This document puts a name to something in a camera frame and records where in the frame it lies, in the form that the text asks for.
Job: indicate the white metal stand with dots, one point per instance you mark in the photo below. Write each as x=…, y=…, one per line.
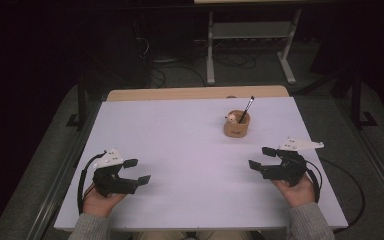
x=251, y=30

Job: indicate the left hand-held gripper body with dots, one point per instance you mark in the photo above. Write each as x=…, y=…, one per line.
x=105, y=180

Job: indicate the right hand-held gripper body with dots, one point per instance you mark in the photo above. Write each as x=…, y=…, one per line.
x=291, y=166

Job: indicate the tan wooden pen holder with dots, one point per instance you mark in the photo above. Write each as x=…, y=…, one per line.
x=236, y=130

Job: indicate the person's right hand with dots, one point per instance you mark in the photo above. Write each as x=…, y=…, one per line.
x=296, y=196

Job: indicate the small white animal figurine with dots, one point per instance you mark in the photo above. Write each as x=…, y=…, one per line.
x=232, y=118

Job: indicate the wooden table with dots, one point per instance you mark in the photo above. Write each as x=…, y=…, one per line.
x=196, y=92

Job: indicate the person's left hand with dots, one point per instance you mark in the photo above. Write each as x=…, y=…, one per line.
x=100, y=204

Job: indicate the black pen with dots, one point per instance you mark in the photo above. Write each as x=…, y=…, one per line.
x=246, y=109

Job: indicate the black metal stand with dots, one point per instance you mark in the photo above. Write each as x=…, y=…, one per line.
x=81, y=106
x=357, y=103

